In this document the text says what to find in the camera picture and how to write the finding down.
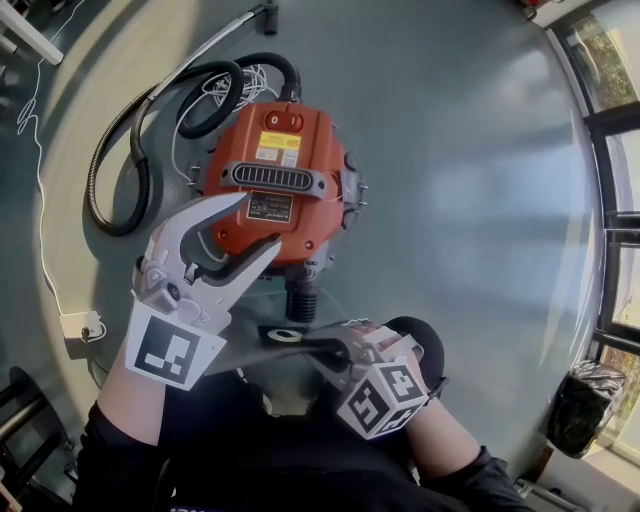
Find person's black shirt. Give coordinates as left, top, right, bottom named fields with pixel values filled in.
left=72, top=369, right=527, bottom=512

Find person's right hand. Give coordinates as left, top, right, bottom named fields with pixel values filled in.
left=356, top=323, right=404, bottom=352

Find black power cable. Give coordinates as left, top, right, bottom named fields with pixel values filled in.
left=81, top=327, right=110, bottom=387

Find black bin bag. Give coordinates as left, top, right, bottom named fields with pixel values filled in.
left=546, top=359, right=629, bottom=459

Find person's left forearm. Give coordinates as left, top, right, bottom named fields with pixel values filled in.
left=97, top=349, right=174, bottom=447

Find red vacuum cleaner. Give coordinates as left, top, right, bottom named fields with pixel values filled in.
left=189, top=97, right=372, bottom=324

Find black-framed glass doors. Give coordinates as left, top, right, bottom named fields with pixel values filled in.
left=543, top=0, right=640, bottom=512

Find person's right forearm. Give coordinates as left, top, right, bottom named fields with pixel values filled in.
left=404, top=399, right=484, bottom=477

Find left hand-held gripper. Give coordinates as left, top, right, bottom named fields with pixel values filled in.
left=124, top=193, right=283, bottom=392

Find metal wand with black nozzle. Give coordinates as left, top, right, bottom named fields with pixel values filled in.
left=148, top=0, right=281, bottom=102

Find white power strip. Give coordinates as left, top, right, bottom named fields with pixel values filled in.
left=59, top=309, right=108, bottom=347

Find white extension cable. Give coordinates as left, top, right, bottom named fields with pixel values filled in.
left=16, top=0, right=87, bottom=322

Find black vacuum hose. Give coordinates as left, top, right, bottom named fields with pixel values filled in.
left=88, top=52, right=304, bottom=238

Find black round stool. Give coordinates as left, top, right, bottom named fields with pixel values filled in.
left=0, top=366, right=67, bottom=502

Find white vacuum power cord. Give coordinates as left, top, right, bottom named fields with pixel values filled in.
left=172, top=62, right=282, bottom=265

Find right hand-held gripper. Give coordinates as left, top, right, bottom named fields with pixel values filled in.
left=302, top=323, right=431, bottom=442

